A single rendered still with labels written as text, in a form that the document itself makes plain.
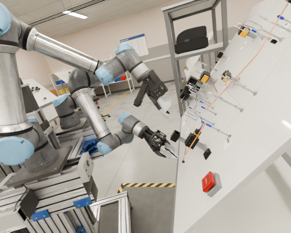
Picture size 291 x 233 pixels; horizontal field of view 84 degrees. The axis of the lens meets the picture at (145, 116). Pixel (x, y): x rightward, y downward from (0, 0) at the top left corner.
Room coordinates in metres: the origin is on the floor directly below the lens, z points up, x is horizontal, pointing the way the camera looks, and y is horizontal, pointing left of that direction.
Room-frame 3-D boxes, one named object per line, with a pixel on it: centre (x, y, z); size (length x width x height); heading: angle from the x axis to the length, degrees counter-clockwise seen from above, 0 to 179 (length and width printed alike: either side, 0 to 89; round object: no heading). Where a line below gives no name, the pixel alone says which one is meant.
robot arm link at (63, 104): (1.21, 0.57, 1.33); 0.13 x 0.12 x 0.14; 128
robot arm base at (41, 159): (0.71, 0.54, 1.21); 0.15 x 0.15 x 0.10
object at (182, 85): (1.73, -0.60, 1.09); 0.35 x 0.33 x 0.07; 162
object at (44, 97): (4.87, 3.04, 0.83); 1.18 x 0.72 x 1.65; 164
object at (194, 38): (1.69, -0.60, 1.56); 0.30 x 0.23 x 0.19; 73
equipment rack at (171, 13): (1.77, -0.68, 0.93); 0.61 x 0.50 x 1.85; 162
